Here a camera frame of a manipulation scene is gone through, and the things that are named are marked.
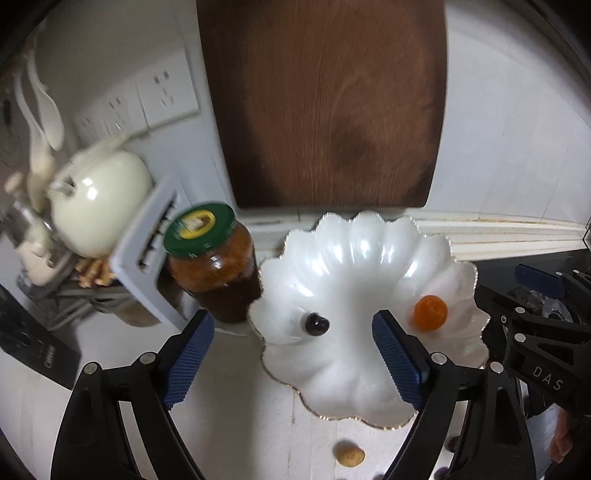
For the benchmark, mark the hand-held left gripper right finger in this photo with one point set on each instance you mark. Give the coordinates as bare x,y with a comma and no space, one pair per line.
397,364

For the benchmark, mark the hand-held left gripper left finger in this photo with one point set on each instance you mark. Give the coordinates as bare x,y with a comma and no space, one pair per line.
191,364

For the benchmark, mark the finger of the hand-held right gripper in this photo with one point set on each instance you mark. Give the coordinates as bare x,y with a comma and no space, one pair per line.
503,314
535,278

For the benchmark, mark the small orange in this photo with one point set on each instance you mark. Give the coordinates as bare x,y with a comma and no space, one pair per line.
430,312

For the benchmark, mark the dark cherry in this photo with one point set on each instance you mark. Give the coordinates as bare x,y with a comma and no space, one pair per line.
316,324

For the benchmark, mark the white scalloped bowl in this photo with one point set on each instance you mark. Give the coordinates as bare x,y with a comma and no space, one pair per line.
351,277

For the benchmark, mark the large brown longan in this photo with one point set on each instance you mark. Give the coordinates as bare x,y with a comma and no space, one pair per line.
349,454

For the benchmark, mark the person's right hand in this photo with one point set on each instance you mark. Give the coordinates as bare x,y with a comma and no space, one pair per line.
565,436

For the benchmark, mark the black gas stove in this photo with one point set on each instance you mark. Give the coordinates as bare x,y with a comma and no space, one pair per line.
582,259

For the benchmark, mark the green lidded sauce jar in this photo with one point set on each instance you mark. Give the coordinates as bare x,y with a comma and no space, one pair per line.
212,272

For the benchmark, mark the white kitchen shelf rack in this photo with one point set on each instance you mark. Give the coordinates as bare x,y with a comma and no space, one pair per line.
143,258

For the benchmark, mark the wooden trivet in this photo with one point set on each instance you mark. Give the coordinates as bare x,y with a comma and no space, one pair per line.
94,272

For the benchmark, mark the black knife block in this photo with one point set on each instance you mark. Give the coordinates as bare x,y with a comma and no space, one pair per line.
32,341

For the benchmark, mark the cream ceramic teapot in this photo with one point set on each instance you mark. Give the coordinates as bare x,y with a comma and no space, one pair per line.
106,198

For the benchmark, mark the steel steamer pot white lid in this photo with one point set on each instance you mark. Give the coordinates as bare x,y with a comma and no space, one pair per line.
23,221

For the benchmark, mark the dark wooden cutting board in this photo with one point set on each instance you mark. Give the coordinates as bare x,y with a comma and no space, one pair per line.
323,101

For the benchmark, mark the white hanging spatula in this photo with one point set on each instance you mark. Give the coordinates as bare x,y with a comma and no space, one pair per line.
48,115

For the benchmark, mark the white hanging spoon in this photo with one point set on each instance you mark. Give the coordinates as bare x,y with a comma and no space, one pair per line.
25,108

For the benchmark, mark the white wall outlet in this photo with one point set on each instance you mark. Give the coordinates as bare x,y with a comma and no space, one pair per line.
168,87
119,110
88,125

